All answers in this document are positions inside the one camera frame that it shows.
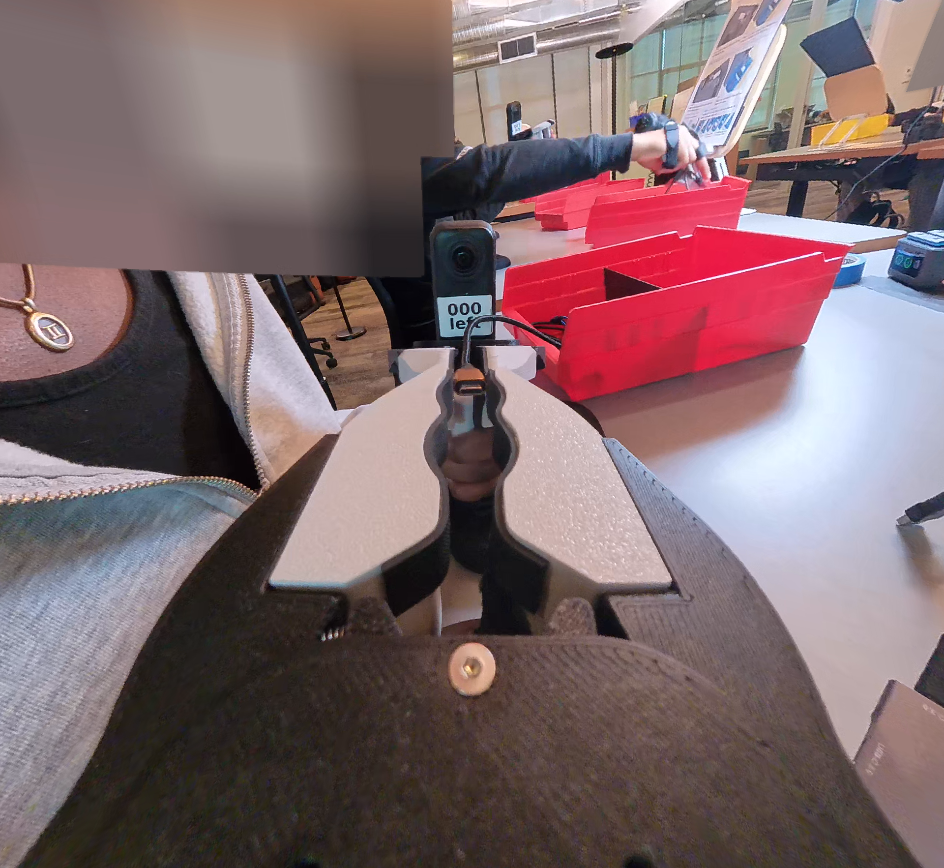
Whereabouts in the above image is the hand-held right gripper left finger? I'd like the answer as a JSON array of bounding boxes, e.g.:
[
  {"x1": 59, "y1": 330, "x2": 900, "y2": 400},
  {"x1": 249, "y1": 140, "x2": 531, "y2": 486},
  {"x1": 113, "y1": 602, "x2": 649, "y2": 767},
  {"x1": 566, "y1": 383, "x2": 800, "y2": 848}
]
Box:
[{"x1": 267, "y1": 368, "x2": 454, "y2": 616}]

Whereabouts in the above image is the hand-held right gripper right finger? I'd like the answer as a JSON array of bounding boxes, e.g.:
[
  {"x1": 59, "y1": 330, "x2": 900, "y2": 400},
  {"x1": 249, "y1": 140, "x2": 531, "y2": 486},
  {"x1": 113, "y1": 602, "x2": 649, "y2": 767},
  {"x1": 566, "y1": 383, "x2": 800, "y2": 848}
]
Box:
[{"x1": 478, "y1": 368, "x2": 675, "y2": 634}]

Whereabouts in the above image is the black cable with copper plugs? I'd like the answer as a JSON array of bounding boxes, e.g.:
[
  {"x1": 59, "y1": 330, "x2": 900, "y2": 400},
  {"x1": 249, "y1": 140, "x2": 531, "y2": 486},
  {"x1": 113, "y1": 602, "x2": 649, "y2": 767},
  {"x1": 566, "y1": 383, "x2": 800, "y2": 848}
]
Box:
[{"x1": 451, "y1": 315, "x2": 569, "y2": 399}]

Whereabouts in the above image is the red divided storage bin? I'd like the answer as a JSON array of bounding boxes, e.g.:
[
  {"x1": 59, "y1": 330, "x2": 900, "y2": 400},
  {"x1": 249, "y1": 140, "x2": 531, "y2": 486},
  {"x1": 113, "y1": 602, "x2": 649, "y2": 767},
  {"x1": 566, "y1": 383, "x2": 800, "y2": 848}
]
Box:
[{"x1": 501, "y1": 225, "x2": 854, "y2": 402}]

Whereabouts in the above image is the braided hub cable with plugs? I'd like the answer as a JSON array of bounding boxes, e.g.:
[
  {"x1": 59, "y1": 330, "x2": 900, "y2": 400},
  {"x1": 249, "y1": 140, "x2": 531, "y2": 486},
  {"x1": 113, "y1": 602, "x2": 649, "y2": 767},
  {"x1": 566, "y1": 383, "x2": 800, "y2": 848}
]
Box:
[{"x1": 894, "y1": 490, "x2": 944, "y2": 530}]

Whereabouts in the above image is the another person's forearm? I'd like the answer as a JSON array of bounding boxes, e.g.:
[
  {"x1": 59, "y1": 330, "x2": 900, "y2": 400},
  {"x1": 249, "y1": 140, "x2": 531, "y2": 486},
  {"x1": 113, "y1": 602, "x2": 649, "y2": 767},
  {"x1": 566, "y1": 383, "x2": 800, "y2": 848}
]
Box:
[{"x1": 422, "y1": 132, "x2": 637, "y2": 221}]

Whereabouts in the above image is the person's left hand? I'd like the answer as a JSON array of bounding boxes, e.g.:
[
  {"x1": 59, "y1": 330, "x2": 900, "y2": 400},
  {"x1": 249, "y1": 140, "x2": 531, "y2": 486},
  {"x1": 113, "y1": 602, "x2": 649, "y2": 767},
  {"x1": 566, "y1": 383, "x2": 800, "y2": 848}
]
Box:
[{"x1": 441, "y1": 431, "x2": 511, "y2": 502}]

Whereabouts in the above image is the red plastic bin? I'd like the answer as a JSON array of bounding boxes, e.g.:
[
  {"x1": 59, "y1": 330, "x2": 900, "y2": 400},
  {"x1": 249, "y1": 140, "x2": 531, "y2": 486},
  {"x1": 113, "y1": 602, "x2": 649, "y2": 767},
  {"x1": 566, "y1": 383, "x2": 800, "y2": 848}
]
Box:
[
  {"x1": 532, "y1": 175, "x2": 648, "y2": 232},
  {"x1": 585, "y1": 175, "x2": 751, "y2": 249}
]

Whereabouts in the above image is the black bin divider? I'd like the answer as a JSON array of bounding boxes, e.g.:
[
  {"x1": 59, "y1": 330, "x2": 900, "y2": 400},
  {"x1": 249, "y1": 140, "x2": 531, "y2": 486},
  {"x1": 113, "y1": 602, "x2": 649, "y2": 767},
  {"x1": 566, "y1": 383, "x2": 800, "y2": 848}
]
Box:
[{"x1": 603, "y1": 265, "x2": 662, "y2": 295}]

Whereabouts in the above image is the person's torso in grey hoodie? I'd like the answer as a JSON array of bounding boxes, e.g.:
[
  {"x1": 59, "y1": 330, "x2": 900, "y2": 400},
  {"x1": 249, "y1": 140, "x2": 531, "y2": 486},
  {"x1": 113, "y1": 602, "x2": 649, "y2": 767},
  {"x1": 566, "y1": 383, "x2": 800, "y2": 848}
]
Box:
[{"x1": 0, "y1": 263, "x2": 348, "y2": 865}]

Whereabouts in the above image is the black floor lamp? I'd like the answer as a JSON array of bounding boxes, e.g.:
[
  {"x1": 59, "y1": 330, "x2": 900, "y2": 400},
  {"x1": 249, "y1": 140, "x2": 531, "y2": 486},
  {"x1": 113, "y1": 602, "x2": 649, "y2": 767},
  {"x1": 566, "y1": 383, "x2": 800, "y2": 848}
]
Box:
[{"x1": 594, "y1": 42, "x2": 637, "y2": 146}]

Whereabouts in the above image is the task poster board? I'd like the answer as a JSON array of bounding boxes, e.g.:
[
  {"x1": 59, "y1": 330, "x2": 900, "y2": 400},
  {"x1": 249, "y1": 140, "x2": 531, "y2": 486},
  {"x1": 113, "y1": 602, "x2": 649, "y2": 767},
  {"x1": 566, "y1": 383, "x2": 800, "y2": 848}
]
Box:
[{"x1": 678, "y1": 0, "x2": 788, "y2": 155}]

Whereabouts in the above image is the long wooden table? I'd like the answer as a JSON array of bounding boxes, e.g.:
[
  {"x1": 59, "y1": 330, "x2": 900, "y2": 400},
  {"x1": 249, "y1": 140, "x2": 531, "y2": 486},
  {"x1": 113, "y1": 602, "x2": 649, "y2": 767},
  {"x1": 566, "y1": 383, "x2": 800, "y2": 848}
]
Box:
[{"x1": 737, "y1": 138, "x2": 944, "y2": 220}]

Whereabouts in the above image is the yellow plastic bin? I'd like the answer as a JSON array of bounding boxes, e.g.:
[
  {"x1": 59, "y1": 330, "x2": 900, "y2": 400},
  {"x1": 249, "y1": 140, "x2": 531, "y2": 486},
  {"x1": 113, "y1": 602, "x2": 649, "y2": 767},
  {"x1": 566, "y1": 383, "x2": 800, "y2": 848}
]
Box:
[{"x1": 811, "y1": 113, "x2": 893, "y2": 148}]

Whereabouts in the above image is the small grey label printer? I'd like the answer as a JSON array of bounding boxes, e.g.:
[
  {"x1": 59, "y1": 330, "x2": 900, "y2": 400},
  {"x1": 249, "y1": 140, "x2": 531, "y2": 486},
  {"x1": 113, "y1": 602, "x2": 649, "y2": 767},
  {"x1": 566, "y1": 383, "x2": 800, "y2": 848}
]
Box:
[{"x1": 887, "y1": 228, "x2": 944, "y2": 295}]

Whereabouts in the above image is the dark grey cardboard box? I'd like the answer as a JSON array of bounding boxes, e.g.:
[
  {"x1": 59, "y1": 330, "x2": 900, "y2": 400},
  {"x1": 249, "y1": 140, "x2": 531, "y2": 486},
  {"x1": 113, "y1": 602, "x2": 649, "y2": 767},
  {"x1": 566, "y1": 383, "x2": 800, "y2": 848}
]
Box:
[{"x1": 854, "y1": 678, "x2": 944, "y2": 868}]

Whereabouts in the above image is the black flag on cardboard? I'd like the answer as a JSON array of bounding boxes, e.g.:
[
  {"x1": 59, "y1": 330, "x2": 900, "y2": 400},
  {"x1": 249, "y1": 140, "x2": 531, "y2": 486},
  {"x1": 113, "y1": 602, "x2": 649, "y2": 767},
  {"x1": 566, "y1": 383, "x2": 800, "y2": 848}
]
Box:
[{"x1": 800, "y1": 18, "x2": 891, "y2": 118}]

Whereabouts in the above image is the gold pendant necklace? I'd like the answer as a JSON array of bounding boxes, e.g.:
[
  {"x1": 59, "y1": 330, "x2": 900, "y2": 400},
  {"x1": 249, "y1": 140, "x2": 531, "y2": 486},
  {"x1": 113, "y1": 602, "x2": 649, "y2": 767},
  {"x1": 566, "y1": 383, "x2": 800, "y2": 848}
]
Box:
[{"x1": 0, "y1": 263, "x2": 76, "y2": 354}]

